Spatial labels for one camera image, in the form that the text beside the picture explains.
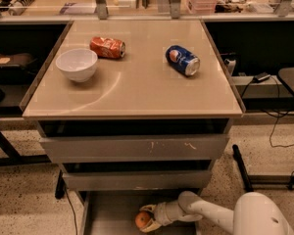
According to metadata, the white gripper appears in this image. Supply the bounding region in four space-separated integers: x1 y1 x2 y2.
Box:
139 201 202 233

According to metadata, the orange fruit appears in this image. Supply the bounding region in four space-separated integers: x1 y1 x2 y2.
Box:
135 211 151 229

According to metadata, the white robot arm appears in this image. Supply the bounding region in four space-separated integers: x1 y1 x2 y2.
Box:
135 191 294 235

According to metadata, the open bottom grey drawer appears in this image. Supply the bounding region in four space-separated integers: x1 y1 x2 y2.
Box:
80 190 202 235

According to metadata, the middle grey drawer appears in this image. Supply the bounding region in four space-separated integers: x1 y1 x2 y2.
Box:
63 170 212 191

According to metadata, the top grey drawer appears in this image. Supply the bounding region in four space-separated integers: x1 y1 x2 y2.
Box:
40 134 228 164

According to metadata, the grey drawer cabinet with counter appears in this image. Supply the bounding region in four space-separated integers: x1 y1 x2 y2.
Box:
19 19 247 235

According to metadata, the black floor stand bar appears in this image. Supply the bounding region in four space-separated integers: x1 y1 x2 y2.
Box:
232 144 254 192

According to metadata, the blue Pepsi can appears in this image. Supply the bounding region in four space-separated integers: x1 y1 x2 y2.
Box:
165 45 200 76

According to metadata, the white bowl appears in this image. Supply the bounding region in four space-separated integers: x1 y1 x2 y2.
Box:
56 48 98 82

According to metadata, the crushed red soda can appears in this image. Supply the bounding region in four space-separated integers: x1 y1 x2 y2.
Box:
89 37 125 59

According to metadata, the black power adapter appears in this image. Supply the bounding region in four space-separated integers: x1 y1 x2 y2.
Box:
253 72 270 83

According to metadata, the black cable left floor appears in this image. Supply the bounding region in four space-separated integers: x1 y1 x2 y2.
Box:
63 184 79 235

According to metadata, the black cable on floor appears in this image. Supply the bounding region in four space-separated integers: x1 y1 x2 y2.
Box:
261 76 294 149

